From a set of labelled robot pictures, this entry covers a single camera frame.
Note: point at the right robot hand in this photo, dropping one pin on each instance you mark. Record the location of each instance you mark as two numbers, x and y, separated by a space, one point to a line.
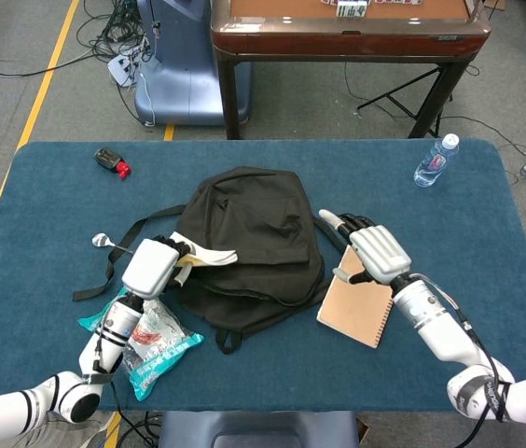
379 252

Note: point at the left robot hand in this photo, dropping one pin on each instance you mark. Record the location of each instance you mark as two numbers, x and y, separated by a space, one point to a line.
148 268

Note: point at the black fabric backpack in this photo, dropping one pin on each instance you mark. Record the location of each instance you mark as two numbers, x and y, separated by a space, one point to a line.
253 219

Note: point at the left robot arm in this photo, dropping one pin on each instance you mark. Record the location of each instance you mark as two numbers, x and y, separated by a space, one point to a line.
114 326

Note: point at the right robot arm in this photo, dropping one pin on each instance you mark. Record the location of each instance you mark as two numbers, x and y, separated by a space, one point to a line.
435 331

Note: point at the teal snack food package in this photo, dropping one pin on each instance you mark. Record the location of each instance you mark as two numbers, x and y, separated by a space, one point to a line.
165 345

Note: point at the metal spoon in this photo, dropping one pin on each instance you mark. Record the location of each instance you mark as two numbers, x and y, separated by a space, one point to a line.
100 240

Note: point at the spiral notebook kraft cover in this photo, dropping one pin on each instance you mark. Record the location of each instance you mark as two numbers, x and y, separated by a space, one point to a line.
351 308

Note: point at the clear plastic water bottle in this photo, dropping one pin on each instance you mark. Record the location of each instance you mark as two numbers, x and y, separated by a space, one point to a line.
431 168

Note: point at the black device red button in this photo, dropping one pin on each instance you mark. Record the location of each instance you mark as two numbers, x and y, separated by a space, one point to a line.
106 158

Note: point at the blue grey robot torso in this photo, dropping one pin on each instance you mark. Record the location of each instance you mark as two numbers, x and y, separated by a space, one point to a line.
258 429

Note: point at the blue grey robot stand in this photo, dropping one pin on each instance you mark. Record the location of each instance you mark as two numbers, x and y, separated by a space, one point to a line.
179 70

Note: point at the white floor power strip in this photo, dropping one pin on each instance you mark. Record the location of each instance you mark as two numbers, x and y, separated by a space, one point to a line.
120 67

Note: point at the brown mahjong table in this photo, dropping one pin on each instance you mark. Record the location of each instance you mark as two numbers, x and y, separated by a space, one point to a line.
337 44

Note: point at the bamboo face mahjong tile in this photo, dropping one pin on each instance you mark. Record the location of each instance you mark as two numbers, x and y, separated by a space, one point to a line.
342 9
352 9
362 9

